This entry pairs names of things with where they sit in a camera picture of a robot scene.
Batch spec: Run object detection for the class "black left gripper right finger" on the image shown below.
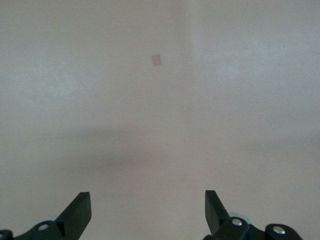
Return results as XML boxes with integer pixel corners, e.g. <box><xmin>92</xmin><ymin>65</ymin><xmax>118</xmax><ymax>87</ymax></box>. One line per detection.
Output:
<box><xmin>203</xmin><ymin>190</ymin><xmax>303</xmax><ymax>240</ymax></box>

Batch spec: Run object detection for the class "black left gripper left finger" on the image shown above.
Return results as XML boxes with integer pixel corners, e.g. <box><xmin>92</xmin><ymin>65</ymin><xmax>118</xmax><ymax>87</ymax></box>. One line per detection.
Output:
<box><xmin>0</xmin><ymin>191</ymin><xmax>92</xmax><ymax>240</ymax></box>

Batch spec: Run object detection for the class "small brown tape patch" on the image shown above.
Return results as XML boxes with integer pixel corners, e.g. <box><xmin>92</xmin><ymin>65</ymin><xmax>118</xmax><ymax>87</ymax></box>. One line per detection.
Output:
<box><xmin>150</xmin><ymin>53</ymin><xmax>163</xmax><ymax>67</ymax></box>

